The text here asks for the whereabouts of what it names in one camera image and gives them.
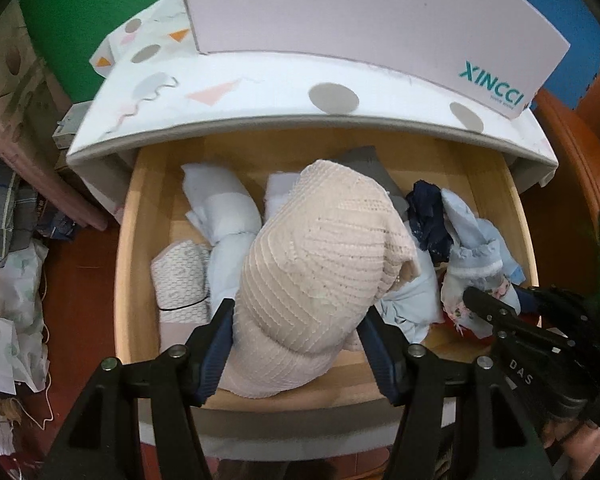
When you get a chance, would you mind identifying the orange wooden furniture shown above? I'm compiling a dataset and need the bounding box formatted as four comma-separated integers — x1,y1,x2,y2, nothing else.
520,55,600,241

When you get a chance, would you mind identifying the white hexagon print underwear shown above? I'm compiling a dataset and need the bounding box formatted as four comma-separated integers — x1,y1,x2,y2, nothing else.
151,241,214,352

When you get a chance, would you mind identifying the white cord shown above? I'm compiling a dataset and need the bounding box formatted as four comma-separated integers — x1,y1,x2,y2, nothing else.
10,255,56,426

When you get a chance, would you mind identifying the cream knit underwear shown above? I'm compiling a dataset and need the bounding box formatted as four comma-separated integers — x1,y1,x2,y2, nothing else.
219,160,422,400

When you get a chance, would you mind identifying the blue snack packet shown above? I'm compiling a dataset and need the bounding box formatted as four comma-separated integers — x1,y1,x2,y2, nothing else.
35,205,81,243

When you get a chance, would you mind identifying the pale blue rolled underwear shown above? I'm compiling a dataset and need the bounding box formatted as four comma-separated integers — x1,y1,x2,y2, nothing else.
207,232,253,313
181,162,263,247

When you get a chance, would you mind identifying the person's right hand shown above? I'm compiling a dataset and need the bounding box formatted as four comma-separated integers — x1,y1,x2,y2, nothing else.
542,412,600,480

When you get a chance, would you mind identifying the patterned cloth covered cabinet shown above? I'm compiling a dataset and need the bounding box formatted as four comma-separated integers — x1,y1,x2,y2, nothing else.
65,0,560,221

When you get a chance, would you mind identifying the blue foam mat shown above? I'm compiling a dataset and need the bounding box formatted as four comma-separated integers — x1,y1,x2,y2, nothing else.
475,0,600,111

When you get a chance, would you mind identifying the pink floral curtain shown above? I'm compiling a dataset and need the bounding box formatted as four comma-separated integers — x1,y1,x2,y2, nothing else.
0,0,111,231

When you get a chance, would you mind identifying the small white teal box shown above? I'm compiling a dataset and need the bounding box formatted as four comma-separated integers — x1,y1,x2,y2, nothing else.
52,101,93,150

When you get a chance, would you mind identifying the grey underwear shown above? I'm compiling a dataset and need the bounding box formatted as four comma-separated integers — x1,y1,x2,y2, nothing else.
337,146,411,221

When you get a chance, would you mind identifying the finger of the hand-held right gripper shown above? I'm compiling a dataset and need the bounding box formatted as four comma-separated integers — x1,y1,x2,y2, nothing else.
462,286,581,361
517,285,600,331

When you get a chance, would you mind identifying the green foam mat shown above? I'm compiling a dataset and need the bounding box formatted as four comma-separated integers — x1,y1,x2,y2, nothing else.
17,0,186,103

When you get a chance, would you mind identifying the wooden drawer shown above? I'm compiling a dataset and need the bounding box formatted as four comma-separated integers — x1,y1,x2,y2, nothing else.
112,130,541,461

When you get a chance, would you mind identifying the white floral underwear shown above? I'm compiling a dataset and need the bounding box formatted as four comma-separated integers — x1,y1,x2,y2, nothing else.
440,270,496,346

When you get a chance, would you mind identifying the white cardboard box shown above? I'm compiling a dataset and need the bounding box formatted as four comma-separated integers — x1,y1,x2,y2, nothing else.
177,0,572,122

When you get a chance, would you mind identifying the white leaf print cloth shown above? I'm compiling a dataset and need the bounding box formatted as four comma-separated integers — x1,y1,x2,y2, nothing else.
0,237,51,396

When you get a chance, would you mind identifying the grey plaid blanket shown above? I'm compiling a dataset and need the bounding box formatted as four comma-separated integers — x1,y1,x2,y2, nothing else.
0,152,41,266

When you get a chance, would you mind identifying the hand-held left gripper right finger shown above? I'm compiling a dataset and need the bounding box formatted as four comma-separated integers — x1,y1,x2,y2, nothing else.
358,305,556,480

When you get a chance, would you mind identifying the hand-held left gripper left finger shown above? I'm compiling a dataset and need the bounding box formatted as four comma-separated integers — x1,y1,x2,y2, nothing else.
40,298,236,480

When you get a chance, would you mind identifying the light blue white-trimmed underwear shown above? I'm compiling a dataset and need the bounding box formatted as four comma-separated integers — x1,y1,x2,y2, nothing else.
440,189,526,311

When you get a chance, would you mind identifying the navy underwear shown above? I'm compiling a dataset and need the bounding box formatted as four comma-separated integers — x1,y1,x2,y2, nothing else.
411,180,453,265

